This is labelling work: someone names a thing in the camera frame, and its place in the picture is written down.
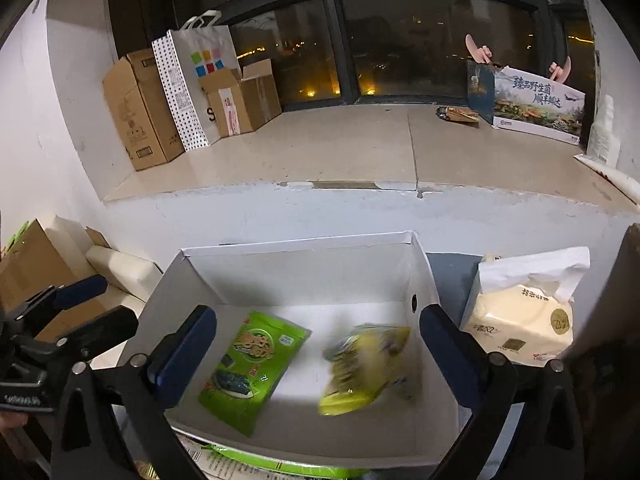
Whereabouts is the dark blue gift box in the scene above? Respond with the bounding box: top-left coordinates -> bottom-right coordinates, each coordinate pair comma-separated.
466,60 -> 496,125

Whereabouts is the tall brown cardboard box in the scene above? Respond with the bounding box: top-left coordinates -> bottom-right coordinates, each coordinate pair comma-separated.
102,49 -> 184,171

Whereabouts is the yellow-green snack bag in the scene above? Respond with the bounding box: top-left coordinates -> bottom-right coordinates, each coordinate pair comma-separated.
318,324 -> 422,416

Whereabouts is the printed landscape gift box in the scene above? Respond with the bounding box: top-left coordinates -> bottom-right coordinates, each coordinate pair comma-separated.
492,67 -> 585,145

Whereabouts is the large green snack bag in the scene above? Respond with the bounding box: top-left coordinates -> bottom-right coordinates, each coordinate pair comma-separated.
198,445 -> 369,479

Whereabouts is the green seaweed snack bag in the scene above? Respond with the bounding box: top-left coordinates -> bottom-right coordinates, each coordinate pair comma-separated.
198,311 -> 311,437

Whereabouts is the person's left hand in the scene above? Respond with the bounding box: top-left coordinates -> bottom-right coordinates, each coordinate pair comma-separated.
0,412 -> 28,432

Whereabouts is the brown cardboard box near sofa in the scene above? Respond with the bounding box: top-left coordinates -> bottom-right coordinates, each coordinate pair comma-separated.
1,220 -> 106,342

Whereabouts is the tissue pack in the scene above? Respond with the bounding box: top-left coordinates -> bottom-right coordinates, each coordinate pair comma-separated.
460,246 -> 590,367

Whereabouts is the open small cardboard box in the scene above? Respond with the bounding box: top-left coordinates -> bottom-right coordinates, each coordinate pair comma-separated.
198,58 -> 282,138

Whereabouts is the white storage box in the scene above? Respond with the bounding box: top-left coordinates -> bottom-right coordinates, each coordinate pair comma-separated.
122,232 -> 459,469

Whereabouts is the white sofa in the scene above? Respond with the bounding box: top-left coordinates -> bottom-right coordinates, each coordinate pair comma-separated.
42,216 -> 163,318

